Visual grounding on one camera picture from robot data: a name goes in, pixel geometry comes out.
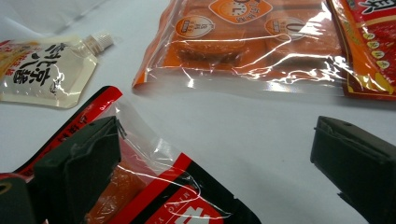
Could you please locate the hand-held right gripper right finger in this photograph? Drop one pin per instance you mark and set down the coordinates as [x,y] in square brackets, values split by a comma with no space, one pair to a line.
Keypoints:
[361,168]

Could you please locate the orange clear food packet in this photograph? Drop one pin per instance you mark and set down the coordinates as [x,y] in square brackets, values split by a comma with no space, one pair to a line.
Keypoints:
[233,46]

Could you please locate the clear snack packet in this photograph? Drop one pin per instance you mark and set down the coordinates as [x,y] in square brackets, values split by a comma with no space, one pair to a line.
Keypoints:
[46,74]

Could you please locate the red seasoning packet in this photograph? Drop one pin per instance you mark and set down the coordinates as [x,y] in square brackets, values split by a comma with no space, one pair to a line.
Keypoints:
[376,46]

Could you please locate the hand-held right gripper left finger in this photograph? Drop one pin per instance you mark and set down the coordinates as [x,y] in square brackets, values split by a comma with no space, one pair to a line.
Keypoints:
[77,168]

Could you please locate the black and red food packet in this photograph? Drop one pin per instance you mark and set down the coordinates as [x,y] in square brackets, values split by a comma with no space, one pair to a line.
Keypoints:
[174,199]

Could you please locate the white table sheet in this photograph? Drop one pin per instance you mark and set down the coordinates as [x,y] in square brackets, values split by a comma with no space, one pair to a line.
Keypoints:
[249,140]

